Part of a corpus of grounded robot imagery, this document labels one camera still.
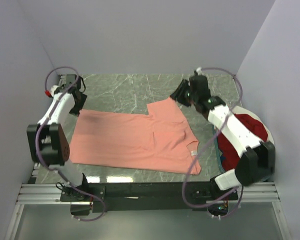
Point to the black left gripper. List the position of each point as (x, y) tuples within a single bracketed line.
[(77, 109)]

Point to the salmon pink t shirt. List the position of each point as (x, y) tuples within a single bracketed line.
[(161, 140)]

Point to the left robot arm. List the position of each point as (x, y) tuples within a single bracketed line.
[(48, 143)]

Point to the red t shirt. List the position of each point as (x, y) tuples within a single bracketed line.
[(228, 155)]

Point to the black base crossbar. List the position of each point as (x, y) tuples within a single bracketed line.
[(134, 196)]

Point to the teal rimmed laundry basket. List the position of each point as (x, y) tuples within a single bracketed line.
[(218, 156)]

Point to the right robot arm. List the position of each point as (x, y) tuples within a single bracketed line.
[(256, 157)]

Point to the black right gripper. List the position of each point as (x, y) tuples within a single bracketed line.
[(177, 95)]

